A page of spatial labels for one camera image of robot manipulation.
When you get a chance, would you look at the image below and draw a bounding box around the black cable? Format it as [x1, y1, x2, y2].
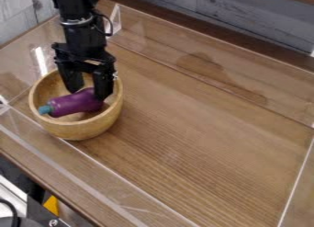
[0, 199, 21, 227]

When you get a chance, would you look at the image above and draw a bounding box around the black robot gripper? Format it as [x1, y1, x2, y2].
[50, 16, 118, 101]

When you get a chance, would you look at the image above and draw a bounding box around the purple toy eggplant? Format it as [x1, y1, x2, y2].
[37, 87, 102, 118]

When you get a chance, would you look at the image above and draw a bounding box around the yellow black equipment base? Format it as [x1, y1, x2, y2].
[0, 155, 96, 227]

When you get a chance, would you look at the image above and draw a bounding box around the clear acrylic table enclosure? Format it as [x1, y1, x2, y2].
[0, 7, 314, 227]

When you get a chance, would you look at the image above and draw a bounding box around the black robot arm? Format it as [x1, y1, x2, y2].
[52, 0, 116, 101]

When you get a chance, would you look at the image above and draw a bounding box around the brown wooden bowl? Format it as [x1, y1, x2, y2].
[27, 71, 124, 141]

